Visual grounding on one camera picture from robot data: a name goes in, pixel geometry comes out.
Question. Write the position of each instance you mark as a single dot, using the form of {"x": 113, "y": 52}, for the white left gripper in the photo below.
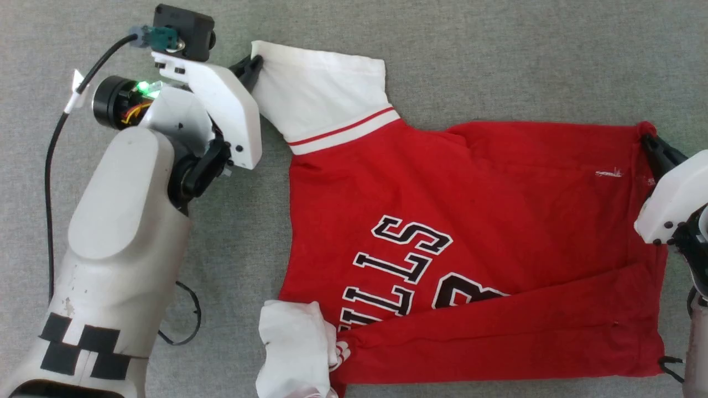
{"x": 232, "y": 110}

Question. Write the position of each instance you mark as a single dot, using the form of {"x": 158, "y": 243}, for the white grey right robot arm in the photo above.
{"x": 696, "y": 331}

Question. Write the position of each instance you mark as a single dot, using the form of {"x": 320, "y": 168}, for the red white jersey garment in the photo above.
{"x": 498, "y": 221}

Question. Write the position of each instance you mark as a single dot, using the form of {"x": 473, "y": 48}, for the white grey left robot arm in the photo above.
{"x": 121, "y": 237}

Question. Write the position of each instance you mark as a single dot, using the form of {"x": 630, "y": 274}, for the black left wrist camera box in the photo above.
{"x": 185, "y": 30}

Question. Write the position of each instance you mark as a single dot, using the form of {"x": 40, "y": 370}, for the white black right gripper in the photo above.
{"x": 677, "y": 196}

